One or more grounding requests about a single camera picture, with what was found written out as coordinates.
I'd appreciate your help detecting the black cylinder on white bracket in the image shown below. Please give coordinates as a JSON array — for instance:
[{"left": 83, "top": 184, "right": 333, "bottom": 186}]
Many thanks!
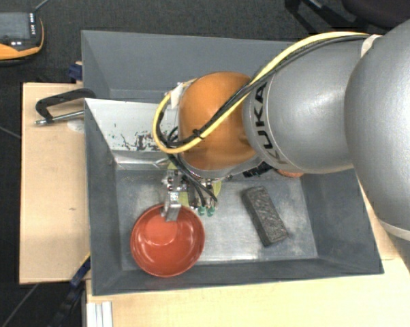
[{"left": 242, "top": 163, "right": 272, "bottom": 178}]

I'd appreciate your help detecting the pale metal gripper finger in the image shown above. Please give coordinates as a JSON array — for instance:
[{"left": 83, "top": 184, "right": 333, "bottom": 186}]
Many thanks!
[{"left": 161, "top": 191, "right": 183, "bottom": 223}]

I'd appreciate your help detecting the pale cardboard board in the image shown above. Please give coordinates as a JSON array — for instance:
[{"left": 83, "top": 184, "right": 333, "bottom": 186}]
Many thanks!
[{"left": 18, "top": 82, "right": 92, "bottom": 285}]

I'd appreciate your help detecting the grey metal bin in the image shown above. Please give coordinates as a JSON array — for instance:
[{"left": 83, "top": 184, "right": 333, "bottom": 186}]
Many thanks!
[{"left": 80, "top": 29, "right": 385, "bottom": 296}]

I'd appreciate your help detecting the dark green flat block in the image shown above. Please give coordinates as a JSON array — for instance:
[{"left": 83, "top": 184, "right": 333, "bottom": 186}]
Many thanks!
[{"left": 240, "top": 185, "right": 289, "bottom": 248}]

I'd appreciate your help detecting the red bowl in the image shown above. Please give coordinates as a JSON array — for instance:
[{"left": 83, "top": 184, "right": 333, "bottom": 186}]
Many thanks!
[{"left": 129, "top": 203, "right": 206, "bottom": 279}]

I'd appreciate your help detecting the orange round object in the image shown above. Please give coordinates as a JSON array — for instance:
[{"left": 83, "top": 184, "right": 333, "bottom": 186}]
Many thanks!
[{"left": 276, "top": 168, "right": 305, "bottom": 178}]

